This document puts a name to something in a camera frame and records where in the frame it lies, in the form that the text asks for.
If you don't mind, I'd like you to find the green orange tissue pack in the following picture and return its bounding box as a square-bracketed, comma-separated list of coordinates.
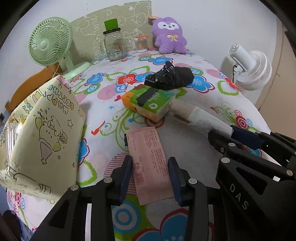
[121, 84, 175, 122]

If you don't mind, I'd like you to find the green desk fan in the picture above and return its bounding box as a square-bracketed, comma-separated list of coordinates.
[28, 16, 91, 80]

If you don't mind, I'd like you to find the beige door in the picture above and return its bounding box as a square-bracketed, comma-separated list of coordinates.
[255, 20, 295, 138]

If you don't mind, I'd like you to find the wooden bed headboard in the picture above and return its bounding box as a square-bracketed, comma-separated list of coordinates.
[5, 63, 62, 114]

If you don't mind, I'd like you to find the purple plush bunny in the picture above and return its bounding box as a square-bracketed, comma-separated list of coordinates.
[152, 16, 187, 54]

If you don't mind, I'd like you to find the glass jar with green lid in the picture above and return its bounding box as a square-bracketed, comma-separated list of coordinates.
[103, 19, 127, 61]

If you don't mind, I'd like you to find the white roll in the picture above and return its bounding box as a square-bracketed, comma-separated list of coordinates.
[170, 99, 233, 137]

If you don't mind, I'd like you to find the floral tablecloth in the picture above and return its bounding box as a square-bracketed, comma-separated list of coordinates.
[6, 48, 271, 241]

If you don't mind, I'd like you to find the toothpick jar orange lid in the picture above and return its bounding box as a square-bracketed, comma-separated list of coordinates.
[134, 35, 148, 53]

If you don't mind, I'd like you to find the white standing fan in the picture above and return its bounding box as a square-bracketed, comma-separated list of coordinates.
[228, 43, 273, 91]

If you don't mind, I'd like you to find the pink paper packet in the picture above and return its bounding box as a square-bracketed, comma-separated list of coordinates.
[126, 126, 174, 205]

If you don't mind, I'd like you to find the black plastic bag bundle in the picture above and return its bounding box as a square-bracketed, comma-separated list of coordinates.
[144, 61, 194, 90]

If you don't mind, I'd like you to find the yellow fabric storage box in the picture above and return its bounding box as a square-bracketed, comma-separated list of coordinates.
[1, 75, 86, 200]

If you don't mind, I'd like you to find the green patterned board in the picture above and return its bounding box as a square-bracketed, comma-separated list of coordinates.
[70, 1, 152, 64]

